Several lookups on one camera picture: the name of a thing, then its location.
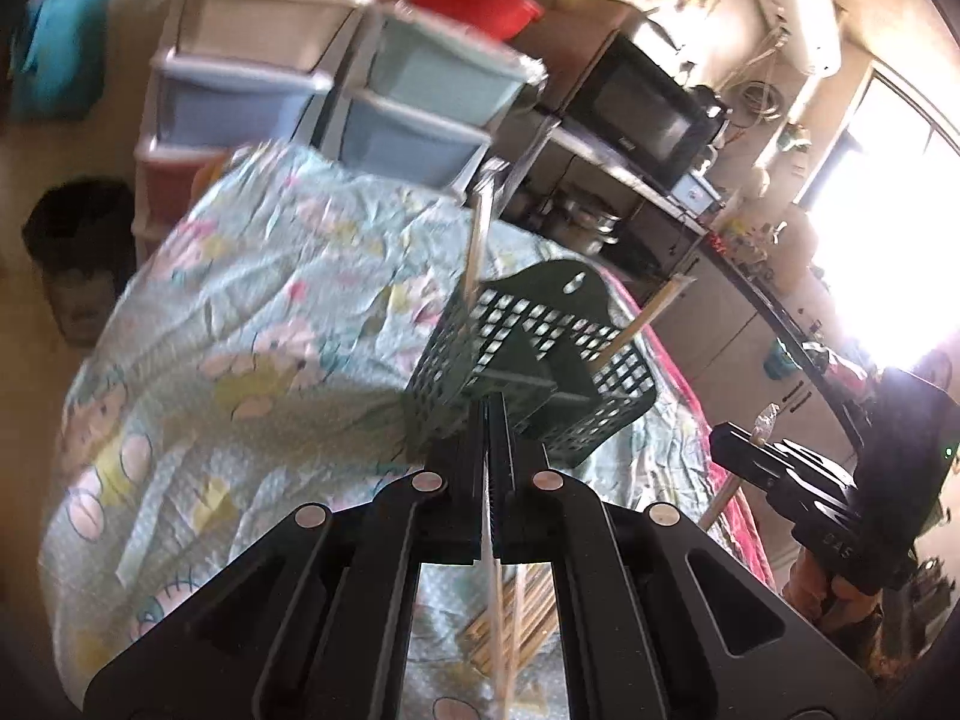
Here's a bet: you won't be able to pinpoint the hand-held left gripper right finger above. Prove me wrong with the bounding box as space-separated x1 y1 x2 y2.
491 397 878 720

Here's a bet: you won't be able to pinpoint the red plastic basin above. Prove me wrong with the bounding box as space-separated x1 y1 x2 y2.
409 0 545 42

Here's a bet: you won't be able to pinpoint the drawer tower with beige drawer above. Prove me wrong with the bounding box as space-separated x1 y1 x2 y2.
131 0 376 271

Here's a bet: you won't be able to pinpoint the steel cooking pot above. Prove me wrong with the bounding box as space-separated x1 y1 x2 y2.
555 202 623 256

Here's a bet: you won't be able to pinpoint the white water heater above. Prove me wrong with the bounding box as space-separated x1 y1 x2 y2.
739 0 845 76

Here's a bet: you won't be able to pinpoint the pink bed sheet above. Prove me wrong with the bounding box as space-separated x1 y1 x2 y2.
615 277 777 593

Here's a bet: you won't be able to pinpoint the metal kitchen rack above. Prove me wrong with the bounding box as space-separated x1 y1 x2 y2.
480 120 710 278

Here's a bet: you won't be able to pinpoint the small blue box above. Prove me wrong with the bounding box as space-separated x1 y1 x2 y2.
671 172 725 215

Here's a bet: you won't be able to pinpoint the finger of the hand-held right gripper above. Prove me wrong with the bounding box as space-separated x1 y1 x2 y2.
709 424 857 512

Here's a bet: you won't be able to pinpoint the wooden chopstick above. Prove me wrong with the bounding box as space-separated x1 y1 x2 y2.
697 403 781 531
461 157 500 301
484 457 512 720
589 276 695 374

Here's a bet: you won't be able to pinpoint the pile of wooden chopsticks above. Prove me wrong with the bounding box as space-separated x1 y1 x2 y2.
465 562 560 680

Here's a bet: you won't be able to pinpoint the black trash bin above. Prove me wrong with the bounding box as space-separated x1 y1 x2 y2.
22 176 140 350

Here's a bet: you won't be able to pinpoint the cartoon printed blanket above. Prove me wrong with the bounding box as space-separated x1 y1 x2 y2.
37 142 777 720

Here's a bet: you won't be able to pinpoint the window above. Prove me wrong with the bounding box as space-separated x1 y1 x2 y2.
795 60 960 361

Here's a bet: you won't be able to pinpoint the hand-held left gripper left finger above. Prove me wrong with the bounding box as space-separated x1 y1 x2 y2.
82 397 490 720

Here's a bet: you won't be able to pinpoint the teal hanging bag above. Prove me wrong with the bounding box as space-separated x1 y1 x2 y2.
15 0 113 121

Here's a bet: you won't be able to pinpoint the green perforated utensil basket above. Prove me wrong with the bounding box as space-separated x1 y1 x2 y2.
401 259 657 470

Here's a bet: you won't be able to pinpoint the white kitchen cabinets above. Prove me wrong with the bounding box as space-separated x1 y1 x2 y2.
652 255 856 466

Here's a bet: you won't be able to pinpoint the person's right hand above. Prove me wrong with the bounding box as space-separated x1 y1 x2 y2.
784 540 886 638

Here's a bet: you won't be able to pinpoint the drawer tower with teal drawer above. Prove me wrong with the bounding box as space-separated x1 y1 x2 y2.
315 0 548 203

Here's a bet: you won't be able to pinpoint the black microwave oven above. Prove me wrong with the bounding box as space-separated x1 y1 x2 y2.
559 30 732 192

